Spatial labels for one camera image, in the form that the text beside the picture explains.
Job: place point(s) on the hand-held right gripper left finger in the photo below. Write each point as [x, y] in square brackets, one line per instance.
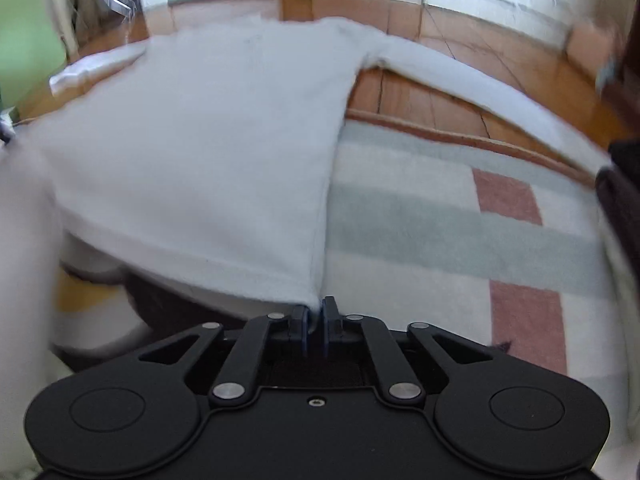
[300, 332]

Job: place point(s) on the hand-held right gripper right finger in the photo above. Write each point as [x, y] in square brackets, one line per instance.
[330, 332]

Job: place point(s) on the white sweater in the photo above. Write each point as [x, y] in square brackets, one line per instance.
[210, 150]

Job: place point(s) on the patterned rug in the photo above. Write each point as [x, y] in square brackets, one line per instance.
[425, 230]

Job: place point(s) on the black cloth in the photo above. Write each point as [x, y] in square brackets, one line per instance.
[622, 195]

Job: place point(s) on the light blue item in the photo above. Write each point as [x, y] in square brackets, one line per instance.
[607, 72]

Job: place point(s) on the dark wooden shelf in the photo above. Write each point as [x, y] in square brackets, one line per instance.
[627, 75]

